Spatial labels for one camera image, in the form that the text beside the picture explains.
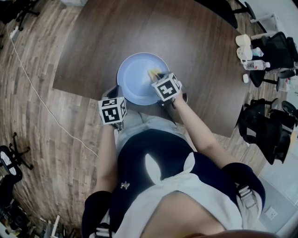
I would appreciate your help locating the printed cream mug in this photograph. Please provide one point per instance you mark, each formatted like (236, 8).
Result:
(244, 53)

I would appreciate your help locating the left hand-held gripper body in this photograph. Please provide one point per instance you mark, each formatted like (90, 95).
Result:
(110, 112)

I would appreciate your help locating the black chair with patterned seat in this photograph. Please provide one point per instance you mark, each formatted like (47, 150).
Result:
(5, 160)

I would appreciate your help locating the big blue plate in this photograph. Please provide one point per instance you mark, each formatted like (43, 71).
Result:
(132, 76)

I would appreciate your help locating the white earbuds case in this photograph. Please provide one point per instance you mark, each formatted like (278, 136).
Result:
(245, 78)

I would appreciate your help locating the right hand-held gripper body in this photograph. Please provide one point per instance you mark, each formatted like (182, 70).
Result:
(167, 89)

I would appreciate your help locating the person's left forearm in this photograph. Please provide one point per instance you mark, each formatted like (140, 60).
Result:
(106, 158)

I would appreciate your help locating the yellow sponge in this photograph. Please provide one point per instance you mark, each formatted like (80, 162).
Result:
(153, 72)

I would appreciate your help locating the white desk frame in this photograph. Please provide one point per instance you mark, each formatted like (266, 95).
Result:
(275, 21)

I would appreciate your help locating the person's right forearm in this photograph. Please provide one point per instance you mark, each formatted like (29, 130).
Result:
(198, 130)

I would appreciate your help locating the white storage box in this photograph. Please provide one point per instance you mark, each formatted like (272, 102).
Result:
(74, 2)

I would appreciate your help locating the navy and white shirt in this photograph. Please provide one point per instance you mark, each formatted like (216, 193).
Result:
(139, 162)

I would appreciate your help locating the large clear water bottle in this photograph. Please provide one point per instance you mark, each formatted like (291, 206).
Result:
(255, 65)

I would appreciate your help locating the white power strip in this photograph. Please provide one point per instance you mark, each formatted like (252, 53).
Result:
(14, 31)

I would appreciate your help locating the white metal frame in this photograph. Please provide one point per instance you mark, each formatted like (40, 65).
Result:
(56, 226)

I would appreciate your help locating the plain cream cup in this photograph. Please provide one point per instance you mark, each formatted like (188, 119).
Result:
(242, 40)

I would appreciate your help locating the white wall socket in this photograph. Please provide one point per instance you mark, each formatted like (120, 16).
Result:
(271, 213)

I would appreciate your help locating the small blue label bottle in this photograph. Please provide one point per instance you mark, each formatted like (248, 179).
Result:
(258, 51)

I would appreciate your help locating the black office chair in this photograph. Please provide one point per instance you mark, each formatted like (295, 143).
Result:
(260, 130)
(9, 9)
(223, 11)
(277, 51)

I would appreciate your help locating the light grey trousers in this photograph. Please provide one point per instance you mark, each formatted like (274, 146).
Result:
(151, 123)

